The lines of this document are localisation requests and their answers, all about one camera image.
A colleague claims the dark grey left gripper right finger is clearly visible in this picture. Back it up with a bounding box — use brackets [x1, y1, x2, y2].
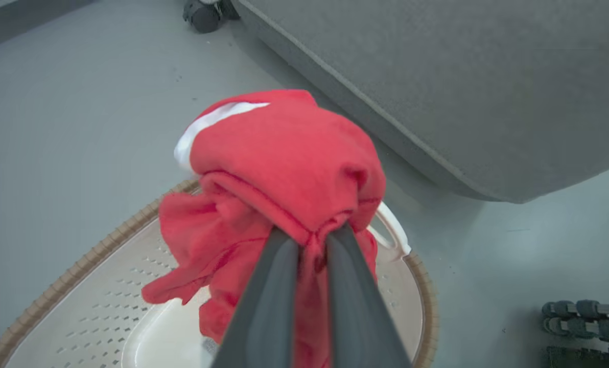
[326, 223, 412, 368]

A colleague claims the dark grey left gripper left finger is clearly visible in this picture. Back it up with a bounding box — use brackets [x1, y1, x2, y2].
[211, 227, 300, 368]

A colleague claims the grey partition base rail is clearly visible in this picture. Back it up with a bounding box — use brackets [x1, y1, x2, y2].
[0, 0, 97, 53]

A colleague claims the red garment with white trim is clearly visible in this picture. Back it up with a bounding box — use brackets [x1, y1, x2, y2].
[141, 89, 387, 368]

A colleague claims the grey fabric sofa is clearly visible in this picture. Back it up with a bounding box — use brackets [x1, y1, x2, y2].
[231, 0, 609, 204]

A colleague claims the black caster wheel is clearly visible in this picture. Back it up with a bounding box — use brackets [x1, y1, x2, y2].
[183, 0, 240, 34]

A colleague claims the cream perforated laundry basket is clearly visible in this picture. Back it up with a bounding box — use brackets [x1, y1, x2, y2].
[0, 179, 439, 368]

